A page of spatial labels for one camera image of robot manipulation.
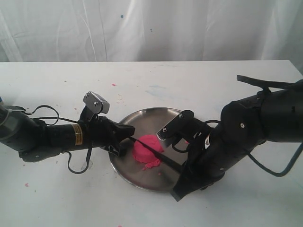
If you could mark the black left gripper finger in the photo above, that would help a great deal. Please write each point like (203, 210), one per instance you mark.
(118, 132)
(115, 149)

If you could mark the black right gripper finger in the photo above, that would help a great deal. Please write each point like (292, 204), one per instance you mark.
(188, 171)
(184, 187)

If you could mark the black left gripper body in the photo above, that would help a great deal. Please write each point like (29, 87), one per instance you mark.
(77, 136)

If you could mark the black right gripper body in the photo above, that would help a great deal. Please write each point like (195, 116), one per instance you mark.
(217, 149)

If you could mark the black kitchen knife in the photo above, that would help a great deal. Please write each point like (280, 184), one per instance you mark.
(166, 160)

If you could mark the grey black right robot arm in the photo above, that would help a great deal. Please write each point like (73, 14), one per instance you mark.
(274, 114)

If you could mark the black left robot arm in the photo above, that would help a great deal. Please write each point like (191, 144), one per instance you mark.
(36, 140)

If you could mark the pink dough lump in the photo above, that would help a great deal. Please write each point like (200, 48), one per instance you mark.
(142, 151)

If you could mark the round steel plate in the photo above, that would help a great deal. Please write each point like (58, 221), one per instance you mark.
(146, 122)

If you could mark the white backdrop sheet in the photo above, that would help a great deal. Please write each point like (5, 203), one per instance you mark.
(151, 30)

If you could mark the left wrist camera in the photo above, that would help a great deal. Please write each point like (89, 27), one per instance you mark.
(94, 105)

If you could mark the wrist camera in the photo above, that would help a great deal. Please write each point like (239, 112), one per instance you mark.
(183, 126)
(94, 105)

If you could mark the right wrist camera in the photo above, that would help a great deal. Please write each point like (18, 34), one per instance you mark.
(183, 126)

